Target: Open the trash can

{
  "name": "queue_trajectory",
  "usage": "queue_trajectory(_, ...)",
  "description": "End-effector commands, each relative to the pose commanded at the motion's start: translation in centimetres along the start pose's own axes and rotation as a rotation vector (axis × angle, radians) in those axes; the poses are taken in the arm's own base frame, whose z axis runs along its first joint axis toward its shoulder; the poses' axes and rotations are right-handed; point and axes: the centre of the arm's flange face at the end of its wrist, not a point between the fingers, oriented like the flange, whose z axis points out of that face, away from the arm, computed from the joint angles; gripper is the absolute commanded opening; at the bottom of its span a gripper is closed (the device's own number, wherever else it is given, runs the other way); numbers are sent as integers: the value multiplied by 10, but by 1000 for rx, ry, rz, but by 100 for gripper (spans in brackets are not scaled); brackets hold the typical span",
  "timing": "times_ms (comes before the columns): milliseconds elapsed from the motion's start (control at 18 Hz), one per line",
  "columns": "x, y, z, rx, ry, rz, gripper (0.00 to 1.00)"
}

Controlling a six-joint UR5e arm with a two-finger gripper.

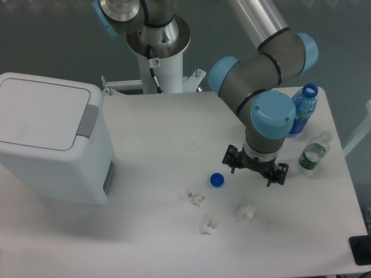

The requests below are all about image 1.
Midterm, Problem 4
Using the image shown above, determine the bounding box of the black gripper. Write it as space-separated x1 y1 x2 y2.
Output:
222 145 289 187

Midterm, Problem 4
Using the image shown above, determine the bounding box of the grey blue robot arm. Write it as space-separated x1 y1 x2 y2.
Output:
93 1 318 184

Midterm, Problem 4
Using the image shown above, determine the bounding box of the white trash can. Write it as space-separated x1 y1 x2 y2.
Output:
1 72 116 204

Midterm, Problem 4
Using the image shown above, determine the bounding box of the blue bottle cap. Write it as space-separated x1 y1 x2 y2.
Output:
210 173 225 188

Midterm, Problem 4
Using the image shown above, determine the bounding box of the crumpled white tissue right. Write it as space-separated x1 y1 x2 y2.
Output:
237 204 256 221

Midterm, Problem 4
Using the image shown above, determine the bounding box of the crumpled white tissue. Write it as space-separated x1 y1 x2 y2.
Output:
199 213 220 235
237 204 256 221
187 188 205 207

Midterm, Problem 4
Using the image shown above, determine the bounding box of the clear green-label bottle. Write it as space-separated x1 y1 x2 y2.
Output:
298 130 332 170

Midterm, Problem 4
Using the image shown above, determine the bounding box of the clear bottle cap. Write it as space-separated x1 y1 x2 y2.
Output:
186 140 199 152

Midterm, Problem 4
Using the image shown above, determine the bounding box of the crumpled white tissue left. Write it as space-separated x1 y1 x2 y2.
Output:
187 188 205 207

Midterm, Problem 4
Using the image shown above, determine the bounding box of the crumpled white tissue middle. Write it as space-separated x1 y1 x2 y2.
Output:
199 213 220 235

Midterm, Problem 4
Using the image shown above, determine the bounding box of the blue plastic bottle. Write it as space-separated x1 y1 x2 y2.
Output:
288 83 318 137

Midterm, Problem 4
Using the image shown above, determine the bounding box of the black device at edge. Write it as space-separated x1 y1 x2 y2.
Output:
348 235 370 266

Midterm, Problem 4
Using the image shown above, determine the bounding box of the white table mounting bracket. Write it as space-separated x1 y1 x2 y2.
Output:
101 68 206 96

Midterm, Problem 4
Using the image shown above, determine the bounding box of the white frame at right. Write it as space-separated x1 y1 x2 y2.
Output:
343 100 370 157

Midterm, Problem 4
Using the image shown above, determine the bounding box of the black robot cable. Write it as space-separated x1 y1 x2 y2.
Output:
140 0 165 94

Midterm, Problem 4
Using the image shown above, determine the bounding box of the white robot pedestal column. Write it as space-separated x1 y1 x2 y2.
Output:
126 15 191 93

